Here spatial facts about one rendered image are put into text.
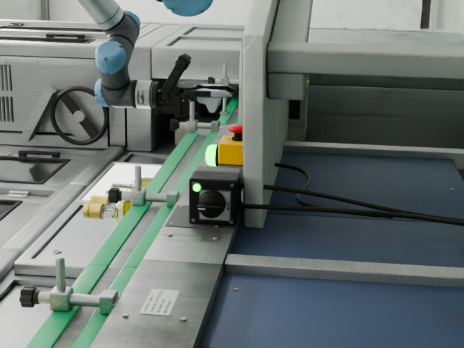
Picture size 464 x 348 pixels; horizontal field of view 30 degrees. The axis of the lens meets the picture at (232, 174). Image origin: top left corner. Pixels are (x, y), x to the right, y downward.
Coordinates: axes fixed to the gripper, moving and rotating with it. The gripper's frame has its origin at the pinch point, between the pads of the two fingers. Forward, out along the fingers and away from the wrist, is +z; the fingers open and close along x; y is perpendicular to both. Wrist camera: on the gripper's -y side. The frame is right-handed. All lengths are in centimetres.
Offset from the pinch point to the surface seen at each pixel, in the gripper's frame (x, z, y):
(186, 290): 115, 8, 3
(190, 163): 44.1, -2.9, 6.7
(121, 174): -31, -37, 35
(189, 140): 23.8, -6.4, 7.4
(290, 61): 85, 20, -24
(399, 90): -70, 50, 14
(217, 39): -104, -17, 4
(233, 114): -53, -5, 20
